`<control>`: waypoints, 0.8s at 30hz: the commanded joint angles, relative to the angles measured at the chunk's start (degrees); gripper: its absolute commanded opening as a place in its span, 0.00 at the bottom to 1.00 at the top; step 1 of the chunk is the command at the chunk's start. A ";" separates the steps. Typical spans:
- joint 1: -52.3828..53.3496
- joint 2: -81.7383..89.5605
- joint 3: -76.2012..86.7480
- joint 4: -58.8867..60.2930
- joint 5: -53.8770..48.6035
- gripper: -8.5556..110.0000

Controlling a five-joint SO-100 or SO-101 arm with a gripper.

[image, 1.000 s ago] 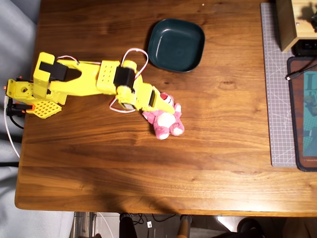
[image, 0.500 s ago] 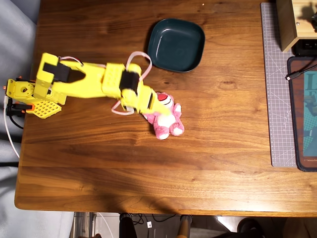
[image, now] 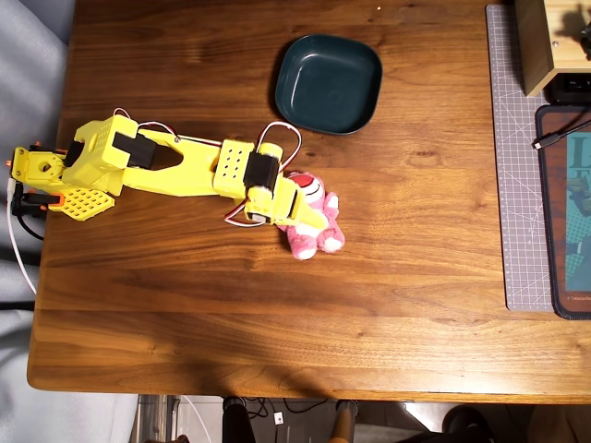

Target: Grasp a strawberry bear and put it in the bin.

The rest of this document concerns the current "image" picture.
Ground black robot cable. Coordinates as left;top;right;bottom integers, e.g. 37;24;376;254
16;214;46;241

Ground thin black floor cables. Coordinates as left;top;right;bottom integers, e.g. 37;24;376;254
244;396;330;421

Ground black device under box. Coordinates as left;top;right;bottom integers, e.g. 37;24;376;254
547;73;591;105

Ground dark printed mouse pad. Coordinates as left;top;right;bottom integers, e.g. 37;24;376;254
535;103;591;320

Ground wooden leg under table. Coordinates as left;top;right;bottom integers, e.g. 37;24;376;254
332;400;359;443

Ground metal rack under table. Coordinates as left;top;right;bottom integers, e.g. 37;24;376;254
137;394;181;443

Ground dark round floor object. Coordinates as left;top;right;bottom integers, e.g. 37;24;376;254
441;404;495;443

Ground yellow gripper with servo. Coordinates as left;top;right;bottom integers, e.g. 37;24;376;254
243;177;330;230

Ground red white servo wire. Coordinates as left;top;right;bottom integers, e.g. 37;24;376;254
256;121;304;174
113;107;223;148

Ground light wooden box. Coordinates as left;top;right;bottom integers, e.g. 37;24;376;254
514;0;591;98

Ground dark green plate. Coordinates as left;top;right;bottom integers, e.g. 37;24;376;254
274;33;384;137

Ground black post under table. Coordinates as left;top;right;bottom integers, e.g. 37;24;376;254
223;396;258;443

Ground pink strawberry bear plush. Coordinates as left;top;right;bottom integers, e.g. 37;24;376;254
276;170;346;261

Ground grey cutting mat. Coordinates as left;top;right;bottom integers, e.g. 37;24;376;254
484;3;569;313

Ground white power cable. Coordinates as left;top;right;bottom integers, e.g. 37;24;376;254
6;177;38;296

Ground black usb cable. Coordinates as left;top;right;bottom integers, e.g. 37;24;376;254
532;117;591;151

